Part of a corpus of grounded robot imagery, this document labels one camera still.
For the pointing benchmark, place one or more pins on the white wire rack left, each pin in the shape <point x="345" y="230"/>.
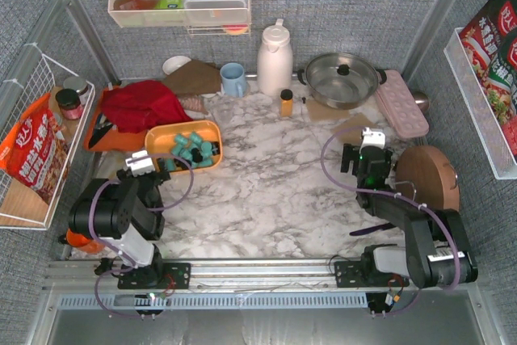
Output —
<point x="21" y="207"/>

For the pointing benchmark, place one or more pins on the white thermos jug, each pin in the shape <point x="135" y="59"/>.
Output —
<point x="275" y="60"/>

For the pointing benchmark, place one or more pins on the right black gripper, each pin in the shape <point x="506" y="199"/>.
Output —
<point x="364" y="153"/>

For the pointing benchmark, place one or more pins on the dark lid glass jar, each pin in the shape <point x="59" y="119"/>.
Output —
<point x="69" y="103"/>

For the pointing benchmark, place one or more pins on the black coffee capsule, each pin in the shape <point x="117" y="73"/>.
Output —
<point x="216" y="148"/>
<point x="197" y="156"/>

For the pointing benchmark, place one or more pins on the red seasoning bag right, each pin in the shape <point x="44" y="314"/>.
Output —
<point x="489" y="40"/>

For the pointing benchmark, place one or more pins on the round wooden board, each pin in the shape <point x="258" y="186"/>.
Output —
<point x="424" y="174"/>

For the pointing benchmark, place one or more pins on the stainless steel pot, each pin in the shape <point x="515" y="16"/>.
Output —
<point x="341" y="80"/>

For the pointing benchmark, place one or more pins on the light blue mug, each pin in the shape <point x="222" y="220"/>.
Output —
<point x="233" y="79"/>

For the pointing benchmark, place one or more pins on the black kitchen knife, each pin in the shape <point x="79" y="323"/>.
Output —
<point x="98" y="134"/>

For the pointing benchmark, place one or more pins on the teal coffee capsule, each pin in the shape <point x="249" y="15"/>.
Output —
<point x="206" y="149"/>
<point x="196" y="140"/>
<point x="177" y="150"/>
<point x="181" y="140"/>
<point x="207" y="162"/>

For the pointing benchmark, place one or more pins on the brown cork coaster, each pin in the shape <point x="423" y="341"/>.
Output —
<point x="350" y="131"/>
<point x="318" y="112"/>

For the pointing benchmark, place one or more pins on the orange plastic storage basket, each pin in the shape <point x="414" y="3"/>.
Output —
<point x="160" y="140"/>

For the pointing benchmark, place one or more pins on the red cloth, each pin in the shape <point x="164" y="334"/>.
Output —
<point x="140" y="106"/>

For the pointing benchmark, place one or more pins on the clear plastic food containers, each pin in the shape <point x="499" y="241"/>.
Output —
<point x="215" y="12"/>

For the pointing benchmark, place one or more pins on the purple handled knife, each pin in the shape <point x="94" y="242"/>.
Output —
<point x="370" y="230"/>

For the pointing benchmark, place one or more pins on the white wire basket right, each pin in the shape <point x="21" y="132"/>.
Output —
<point x="497" y="151"/>

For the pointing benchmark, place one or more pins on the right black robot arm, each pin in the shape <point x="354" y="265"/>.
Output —
<point x="438" y="251"/>

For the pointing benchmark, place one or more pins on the small orange juice bottle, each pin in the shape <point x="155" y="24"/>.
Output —
<point x="286" y="102"/>

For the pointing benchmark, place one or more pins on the orange plastic tray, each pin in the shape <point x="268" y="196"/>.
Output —
<point x="113" y="139"/>

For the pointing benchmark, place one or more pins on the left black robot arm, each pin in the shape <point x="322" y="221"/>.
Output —
<point x="125" y="216"/>

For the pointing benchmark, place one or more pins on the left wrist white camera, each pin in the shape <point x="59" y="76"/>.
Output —
<point x="140" y="163"/>

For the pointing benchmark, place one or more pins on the striped pink cloth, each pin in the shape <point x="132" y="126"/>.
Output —
<point x="193" y="103"/>

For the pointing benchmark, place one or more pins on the white small bowl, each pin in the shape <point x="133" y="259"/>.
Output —
<point x="174" y="63"/>

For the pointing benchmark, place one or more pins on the silver lid jar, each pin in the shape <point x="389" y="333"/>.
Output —
<point x="76" y="83"/>

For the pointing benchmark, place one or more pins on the orange plastic cup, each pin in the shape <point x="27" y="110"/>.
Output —
<point x="81" y="242"/>

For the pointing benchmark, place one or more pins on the pink egg tray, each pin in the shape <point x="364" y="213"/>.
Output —
<point x="397" y="104"/>

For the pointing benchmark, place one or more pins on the red snack bag left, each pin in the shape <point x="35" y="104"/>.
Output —
<point x="32" y="153"/>

